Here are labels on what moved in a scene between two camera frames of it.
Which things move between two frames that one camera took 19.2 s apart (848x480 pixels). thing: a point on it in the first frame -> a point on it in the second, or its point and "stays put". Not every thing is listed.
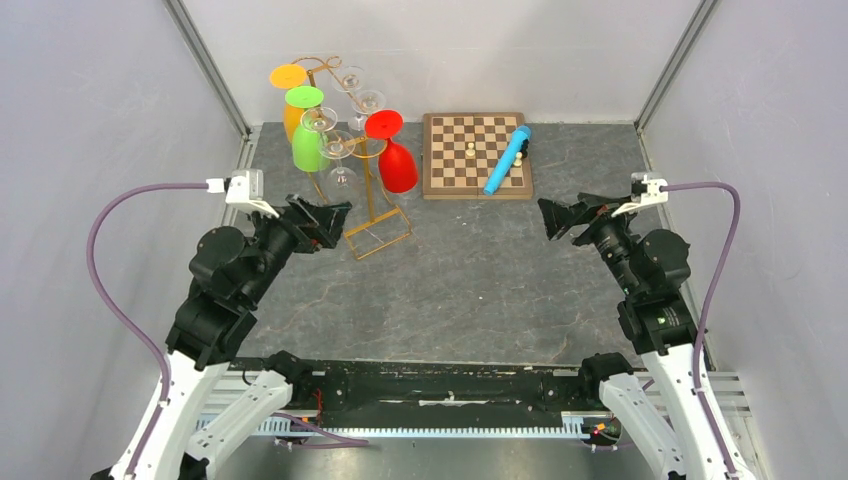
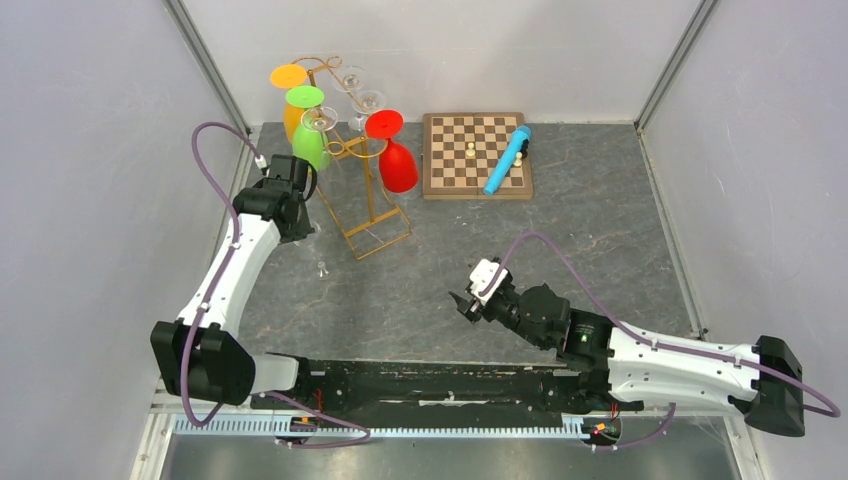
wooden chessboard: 461,151 stays put
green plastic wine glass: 310,146 stays put
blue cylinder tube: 506,160 stays put
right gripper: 593,208 -> 476,311
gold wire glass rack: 336,118 stays put
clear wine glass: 339,145 -> 313,243
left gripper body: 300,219 -> 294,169
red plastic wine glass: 397,168 stays put
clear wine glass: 364,103 stays put
